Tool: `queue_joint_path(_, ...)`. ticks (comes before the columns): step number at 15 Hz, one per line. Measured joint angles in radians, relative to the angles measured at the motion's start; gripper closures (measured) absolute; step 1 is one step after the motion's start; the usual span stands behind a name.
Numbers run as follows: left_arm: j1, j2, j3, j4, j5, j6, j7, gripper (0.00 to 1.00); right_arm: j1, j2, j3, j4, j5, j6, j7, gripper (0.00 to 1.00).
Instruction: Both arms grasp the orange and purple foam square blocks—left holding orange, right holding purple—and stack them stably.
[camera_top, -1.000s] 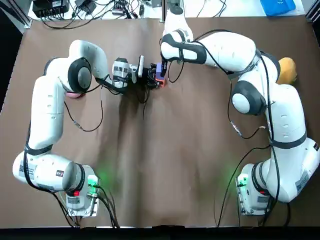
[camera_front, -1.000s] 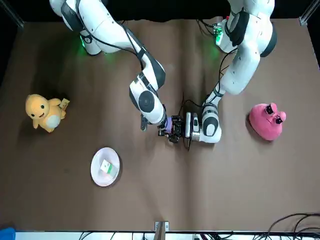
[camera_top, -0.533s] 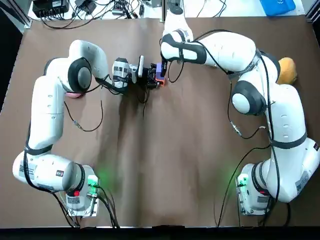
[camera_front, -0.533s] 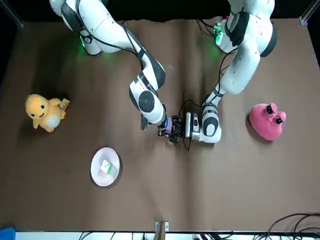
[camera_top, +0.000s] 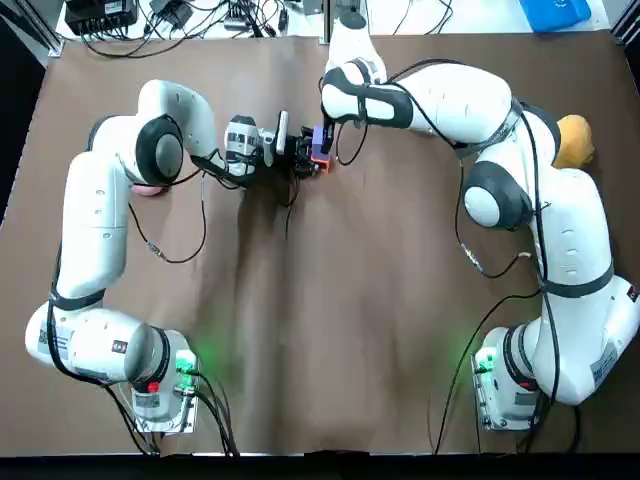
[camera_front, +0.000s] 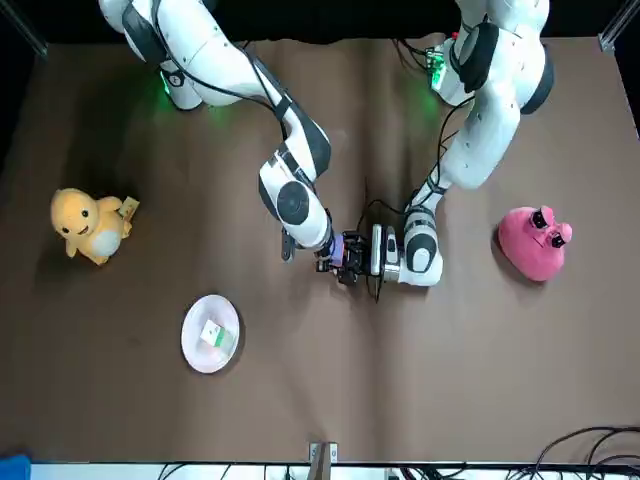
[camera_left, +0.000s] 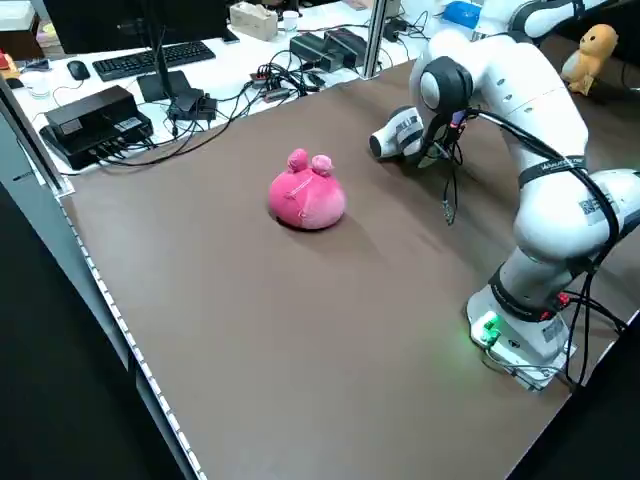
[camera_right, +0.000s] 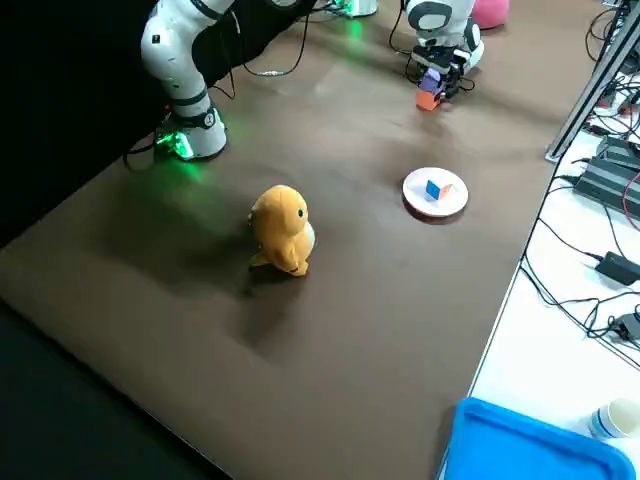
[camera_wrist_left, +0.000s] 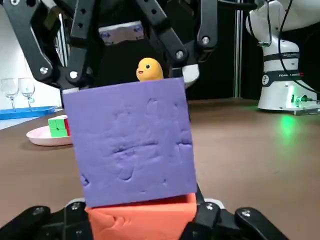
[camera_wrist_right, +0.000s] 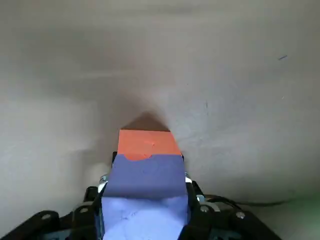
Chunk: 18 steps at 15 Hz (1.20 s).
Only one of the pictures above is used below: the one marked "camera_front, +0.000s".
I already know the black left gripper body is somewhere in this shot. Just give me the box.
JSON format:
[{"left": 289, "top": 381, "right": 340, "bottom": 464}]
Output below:
[{"left": 352, "top": 230, "right": 374, "bottom": 287}]

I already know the white round plate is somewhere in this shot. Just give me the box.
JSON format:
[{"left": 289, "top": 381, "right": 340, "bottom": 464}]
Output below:
[{"left": 180, "top": 294, "right": 243, "bottom": 374}]

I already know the pink plush toy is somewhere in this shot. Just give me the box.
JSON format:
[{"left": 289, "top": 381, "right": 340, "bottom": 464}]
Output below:
[{"left": 497, "top": 204, "right": 574, "bottom": 285}]

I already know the yellow plush toy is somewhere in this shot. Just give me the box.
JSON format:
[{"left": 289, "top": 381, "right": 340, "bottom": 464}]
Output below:
[{"left": 49, "top": 187, "right": 141, "bottom": 266}]

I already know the blue plastic tray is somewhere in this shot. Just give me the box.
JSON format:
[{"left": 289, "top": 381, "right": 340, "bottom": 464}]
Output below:
[{"left": 0, "top": 452, "right": 32, "bottom": 480}]

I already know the aluminium frame post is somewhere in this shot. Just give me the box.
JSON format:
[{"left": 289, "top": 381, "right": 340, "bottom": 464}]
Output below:
[
  {"left": 0, "top": 0, "right": 50, "bottom": 57},
  {"left": 306, "top": 441, "right": 339, "bottom": 480},
  {"left": 597, "top": 0, "right": 640, "bottom": 52}
]

